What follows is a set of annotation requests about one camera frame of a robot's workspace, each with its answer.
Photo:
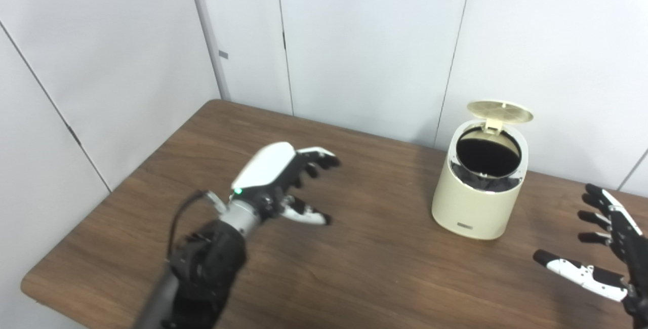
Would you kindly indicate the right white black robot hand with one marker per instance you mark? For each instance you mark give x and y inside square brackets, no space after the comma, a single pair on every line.
[633,258]

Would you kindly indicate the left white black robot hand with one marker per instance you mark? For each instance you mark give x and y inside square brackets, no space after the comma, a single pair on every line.
[266,167]

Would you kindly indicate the cream-colored bin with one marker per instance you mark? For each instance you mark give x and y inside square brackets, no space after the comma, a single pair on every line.
[471,207]

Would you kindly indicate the cream round bin lid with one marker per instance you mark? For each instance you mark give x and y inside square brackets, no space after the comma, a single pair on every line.
[498,111]

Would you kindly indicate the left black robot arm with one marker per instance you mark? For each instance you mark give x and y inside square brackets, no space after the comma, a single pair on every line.
[207,268]

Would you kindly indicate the black bin liner bag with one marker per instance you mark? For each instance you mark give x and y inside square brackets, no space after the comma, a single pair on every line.
[486,157]

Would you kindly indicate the black wall panel hinge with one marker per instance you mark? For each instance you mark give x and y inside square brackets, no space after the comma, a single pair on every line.
[284,40]
[74,135]

